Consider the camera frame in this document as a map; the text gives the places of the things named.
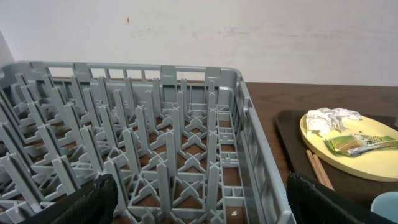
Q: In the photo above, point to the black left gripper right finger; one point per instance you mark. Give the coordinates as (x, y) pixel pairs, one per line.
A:
(312, 202)

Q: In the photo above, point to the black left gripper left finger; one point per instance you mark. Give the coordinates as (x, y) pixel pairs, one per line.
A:
(93, 203)

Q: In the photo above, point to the green snack wrapper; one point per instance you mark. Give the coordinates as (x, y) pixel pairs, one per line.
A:
(357, 144)

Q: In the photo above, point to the white paper napkin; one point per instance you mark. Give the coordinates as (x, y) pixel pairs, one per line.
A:
(325, 120)

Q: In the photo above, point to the grey plastic dishwasher rack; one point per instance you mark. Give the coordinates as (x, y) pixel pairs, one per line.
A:
(183, 144)

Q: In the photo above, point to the wooden chopstick left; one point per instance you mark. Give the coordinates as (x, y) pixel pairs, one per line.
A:
(312, 163)

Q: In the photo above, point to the wooden chopstick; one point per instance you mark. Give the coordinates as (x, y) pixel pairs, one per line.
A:
(312, 163)
(323, 175)

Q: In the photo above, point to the wooden chopstick right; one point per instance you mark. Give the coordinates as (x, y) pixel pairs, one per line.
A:
(323, 175)

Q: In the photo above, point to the dark brown serving tray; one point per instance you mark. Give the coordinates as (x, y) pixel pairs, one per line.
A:
(356, 189)

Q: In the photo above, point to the light blue saucer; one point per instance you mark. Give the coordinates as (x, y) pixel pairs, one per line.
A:
(386, 205)

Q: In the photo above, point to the yellow round plate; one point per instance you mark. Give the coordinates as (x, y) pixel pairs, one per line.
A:
(379, 165)

